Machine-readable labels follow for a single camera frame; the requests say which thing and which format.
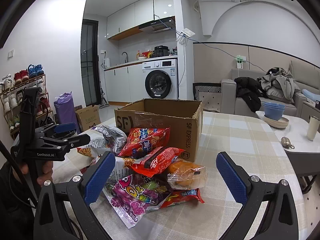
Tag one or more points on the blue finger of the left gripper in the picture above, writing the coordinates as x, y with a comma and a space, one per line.
63, 127

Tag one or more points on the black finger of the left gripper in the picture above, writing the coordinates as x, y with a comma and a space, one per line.
72, 142

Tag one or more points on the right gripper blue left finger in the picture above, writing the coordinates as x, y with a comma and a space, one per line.
51, 218

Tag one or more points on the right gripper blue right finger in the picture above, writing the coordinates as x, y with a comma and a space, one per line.
279, 220

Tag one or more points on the orange stick snack bag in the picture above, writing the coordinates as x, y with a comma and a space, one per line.
104, 139

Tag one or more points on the purple grape candy bag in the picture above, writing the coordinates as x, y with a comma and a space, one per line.
134, 196

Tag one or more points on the red cone crisps bag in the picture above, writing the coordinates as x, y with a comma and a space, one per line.
142, 141

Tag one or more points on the red chocolate pie packet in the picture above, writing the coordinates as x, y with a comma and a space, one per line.
180, 197

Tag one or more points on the clear orange bread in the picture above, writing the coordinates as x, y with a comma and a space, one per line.
185, 175

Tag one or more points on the red black snack packet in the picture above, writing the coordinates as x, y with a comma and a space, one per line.
157, 161

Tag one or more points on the person's left hand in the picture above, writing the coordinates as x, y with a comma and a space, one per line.
47, 171

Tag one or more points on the small cardboard box on floor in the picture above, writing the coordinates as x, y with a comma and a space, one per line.
88, 117

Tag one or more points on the wooden shoe rack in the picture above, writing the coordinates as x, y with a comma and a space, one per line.
11, 100

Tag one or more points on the white marble coffee table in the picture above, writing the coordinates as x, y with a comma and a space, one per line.
304, 157

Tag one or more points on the metal key pouch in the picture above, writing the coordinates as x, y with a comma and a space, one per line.
286, 143

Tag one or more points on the white kitchen cabinets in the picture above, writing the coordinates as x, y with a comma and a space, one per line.
125, 84

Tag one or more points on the beige plate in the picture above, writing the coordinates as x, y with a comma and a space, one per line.
282, 123

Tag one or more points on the black door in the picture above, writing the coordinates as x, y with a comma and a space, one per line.
89, 60

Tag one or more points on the white cup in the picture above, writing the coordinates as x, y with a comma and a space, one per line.
313, 127

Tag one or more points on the blue bowl stack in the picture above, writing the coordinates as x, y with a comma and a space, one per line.
273, 111

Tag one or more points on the white washing machine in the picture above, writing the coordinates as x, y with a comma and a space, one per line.
161, 79

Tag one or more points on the black jacket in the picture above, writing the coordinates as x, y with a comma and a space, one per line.
250, 91

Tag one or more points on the brown SF cardboard box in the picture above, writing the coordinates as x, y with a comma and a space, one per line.
183, 117

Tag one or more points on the grey clothes pile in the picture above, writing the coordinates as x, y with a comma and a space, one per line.
279, 85

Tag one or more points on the black white floor rug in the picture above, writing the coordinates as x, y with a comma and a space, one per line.
209, 94

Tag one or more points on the grey sofa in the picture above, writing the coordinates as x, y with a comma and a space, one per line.
306, 77

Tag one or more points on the range hood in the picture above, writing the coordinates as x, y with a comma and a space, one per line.
159, 25

